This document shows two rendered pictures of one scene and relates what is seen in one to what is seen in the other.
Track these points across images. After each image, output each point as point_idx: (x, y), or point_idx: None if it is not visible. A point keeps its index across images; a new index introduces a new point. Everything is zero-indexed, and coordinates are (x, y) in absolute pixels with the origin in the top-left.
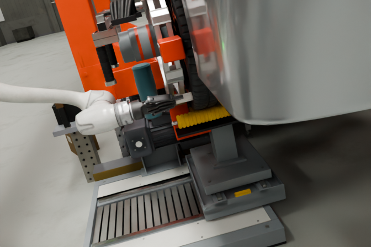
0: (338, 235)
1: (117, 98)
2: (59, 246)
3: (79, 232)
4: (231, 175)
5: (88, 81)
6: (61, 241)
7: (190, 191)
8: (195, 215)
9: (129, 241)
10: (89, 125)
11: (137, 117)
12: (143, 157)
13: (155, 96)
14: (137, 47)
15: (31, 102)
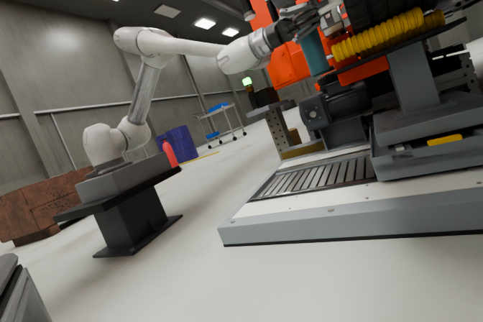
0: None
1: (298, 79)
2: (238, 203)
3: None
4: (422, 119)
5: (272, 66)
6: (242, 200)
7: (371, 161)
8: (366, 178)
9: (282, 198)
10: (226, 59)
11: (271, 39)
12: (324, 135)
13: (290, 8)
14: None
15: (188, 52)
